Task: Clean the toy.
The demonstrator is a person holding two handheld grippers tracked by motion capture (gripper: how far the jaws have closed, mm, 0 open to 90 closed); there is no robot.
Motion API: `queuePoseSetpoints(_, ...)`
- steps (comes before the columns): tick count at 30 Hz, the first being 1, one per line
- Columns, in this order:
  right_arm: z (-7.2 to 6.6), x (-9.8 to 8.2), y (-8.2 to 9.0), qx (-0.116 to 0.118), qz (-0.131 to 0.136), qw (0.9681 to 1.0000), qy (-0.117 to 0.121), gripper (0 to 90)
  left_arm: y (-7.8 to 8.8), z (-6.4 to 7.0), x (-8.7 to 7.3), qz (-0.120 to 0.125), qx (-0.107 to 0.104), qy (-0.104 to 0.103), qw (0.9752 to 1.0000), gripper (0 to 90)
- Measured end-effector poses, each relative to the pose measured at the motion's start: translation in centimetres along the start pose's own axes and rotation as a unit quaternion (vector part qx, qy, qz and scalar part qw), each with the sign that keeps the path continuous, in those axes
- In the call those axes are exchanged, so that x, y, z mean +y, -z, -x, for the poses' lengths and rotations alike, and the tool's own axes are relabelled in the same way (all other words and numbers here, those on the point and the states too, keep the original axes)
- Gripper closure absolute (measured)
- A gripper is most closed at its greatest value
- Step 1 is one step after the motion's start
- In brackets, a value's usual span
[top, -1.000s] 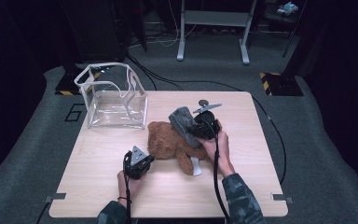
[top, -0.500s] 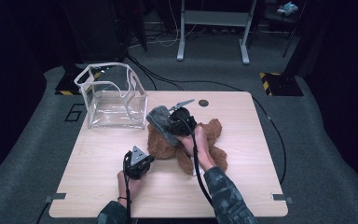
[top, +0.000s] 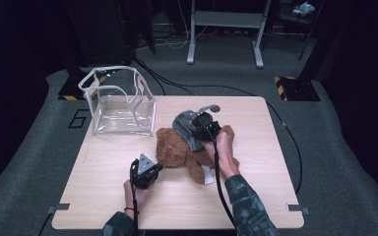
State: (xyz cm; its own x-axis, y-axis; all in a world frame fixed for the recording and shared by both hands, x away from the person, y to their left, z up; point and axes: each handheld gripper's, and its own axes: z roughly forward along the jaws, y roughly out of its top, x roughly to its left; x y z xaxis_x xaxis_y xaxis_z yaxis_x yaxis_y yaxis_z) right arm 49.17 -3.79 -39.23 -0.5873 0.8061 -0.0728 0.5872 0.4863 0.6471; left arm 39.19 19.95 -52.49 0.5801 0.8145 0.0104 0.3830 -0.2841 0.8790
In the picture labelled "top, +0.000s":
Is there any blue and white packet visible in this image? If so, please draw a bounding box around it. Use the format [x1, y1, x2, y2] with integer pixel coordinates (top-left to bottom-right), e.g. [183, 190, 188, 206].
[291, 1, 317, 18]

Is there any white floor cable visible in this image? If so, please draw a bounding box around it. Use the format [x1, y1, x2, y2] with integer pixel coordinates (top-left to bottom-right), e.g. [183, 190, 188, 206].
[156, 0, 208, 51]

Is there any brown teddy bear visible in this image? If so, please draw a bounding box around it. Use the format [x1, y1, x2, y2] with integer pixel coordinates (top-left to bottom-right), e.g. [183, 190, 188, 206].
[155, 124, 240, 186]

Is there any person's left hand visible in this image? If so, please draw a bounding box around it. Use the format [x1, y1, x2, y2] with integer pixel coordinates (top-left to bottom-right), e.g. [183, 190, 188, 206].
[123, 179, 152, 210]

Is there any thin black cable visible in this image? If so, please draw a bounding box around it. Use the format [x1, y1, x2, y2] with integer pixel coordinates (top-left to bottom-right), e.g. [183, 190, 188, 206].
[38, 212, 54, 236]

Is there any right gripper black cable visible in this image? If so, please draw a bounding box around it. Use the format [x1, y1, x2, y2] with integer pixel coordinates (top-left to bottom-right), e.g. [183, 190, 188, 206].
[200, 124, 239, 230]

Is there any white metal stand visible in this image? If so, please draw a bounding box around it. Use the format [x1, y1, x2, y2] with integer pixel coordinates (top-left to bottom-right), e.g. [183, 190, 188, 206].
[186, 0, 273, 69]

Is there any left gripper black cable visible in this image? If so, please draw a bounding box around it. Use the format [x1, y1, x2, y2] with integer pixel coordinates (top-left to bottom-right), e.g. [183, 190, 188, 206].
[131, 160, 140, 236]

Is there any clear plastic bag white trim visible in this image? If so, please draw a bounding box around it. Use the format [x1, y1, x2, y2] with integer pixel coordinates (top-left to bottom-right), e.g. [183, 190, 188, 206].
[78, 65, 158, 137]

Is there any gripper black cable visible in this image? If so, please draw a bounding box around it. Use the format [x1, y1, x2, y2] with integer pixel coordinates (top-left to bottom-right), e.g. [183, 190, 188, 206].
[200, 124, 239, 230]
[131, 160, 140, 236]

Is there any black base yellow striped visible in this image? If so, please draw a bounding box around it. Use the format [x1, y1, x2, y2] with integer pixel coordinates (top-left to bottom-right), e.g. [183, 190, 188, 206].
[57, 76, 107, 101]
[274, 76, 322, 102]

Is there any grey metal table bracket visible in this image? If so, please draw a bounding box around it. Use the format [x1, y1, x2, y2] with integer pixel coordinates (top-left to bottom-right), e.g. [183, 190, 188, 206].
[46, 203, 71, 214]
[286, 204, 310, 215]

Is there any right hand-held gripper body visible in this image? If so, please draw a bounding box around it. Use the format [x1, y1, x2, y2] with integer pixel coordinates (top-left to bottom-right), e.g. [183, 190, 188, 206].
[191, 103, 222, 142]

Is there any person's right hand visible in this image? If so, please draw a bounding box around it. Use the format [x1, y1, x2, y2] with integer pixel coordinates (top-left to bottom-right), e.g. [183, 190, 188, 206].
[203, 131, 240, 180]

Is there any black cabinet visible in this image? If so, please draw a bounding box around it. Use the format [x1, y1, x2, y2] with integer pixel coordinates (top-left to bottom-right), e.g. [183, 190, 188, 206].
[62, 0, 136, 67]

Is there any grey towel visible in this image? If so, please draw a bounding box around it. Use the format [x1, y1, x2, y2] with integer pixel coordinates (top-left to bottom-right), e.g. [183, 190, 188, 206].
[171, 109, 208, 152]

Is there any dark curtain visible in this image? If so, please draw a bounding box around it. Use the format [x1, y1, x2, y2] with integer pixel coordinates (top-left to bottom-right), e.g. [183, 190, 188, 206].
[0, 0, 52, 201]
[321, 0, 378, 217]

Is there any dark shelf cart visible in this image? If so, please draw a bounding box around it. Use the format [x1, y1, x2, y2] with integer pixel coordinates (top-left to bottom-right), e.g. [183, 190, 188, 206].
[275, 0, 324, 62]

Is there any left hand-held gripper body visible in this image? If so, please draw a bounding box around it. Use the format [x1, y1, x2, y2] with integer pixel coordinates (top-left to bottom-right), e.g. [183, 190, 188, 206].
[130, 152, 155, 189]

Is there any short black floor cable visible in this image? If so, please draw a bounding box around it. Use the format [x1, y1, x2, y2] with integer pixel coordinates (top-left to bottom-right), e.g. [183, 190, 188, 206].
[133, 57, 166, 96]

